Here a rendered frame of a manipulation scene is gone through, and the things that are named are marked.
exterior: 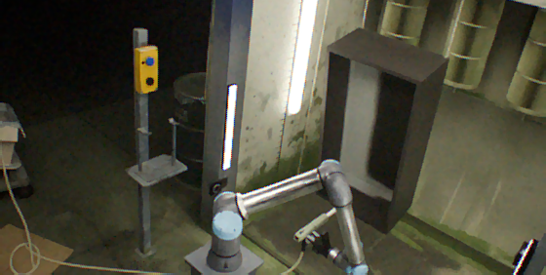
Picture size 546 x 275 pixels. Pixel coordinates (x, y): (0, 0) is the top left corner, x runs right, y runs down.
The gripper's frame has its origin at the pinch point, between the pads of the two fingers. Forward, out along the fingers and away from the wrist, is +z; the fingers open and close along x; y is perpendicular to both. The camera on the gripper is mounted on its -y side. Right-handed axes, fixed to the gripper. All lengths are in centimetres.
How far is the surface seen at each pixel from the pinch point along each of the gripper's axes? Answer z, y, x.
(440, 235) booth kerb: -58, 38, 117
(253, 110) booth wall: 77, -43, 22
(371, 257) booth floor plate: -29, 47, 60
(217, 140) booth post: 80, -27, -7
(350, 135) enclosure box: 24, -33, 72
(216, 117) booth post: 84, -43, -6
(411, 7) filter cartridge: 40, -113, 150
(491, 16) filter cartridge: -18, -128, 152
